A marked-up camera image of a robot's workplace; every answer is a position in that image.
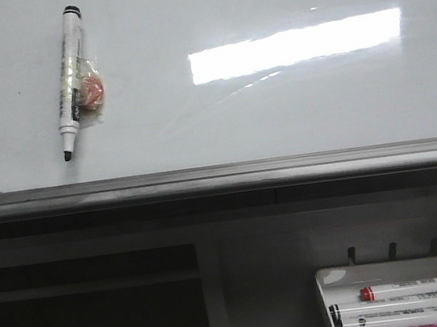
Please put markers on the lower black capped white marker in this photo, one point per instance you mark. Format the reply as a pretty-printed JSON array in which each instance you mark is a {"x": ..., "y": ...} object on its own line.
[{"x": 408, "y": 319}]

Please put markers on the red capped white marker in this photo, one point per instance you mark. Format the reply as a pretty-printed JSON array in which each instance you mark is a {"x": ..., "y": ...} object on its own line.
[{"x": 405, "y": 288}]

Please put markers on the whiteboard with grey frame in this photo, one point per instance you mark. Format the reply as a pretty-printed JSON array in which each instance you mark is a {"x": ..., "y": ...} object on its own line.
[{"x": 207, "y": 95}]

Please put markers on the white marker tray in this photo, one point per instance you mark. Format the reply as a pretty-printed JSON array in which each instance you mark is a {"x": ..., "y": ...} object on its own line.
[{"x": 338, "y": 285}]

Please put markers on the upper black capped white marker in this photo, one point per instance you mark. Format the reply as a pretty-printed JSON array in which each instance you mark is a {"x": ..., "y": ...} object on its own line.
[{"x": 340, "y": 312}]

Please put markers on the grey cabinet shelf unit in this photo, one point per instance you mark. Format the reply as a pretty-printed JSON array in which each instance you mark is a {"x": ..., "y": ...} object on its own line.
[{"x": 243, "y": 259}]

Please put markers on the white black whiteboard marker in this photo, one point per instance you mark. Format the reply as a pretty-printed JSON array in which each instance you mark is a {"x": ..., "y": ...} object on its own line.
[{"x": 81, "y": 87}]

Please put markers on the black capped white marker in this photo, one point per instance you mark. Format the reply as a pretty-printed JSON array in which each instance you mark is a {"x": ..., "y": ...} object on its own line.
[
  {"x": 340, "y": 312},
  {"x": 408, "y": 319}
]

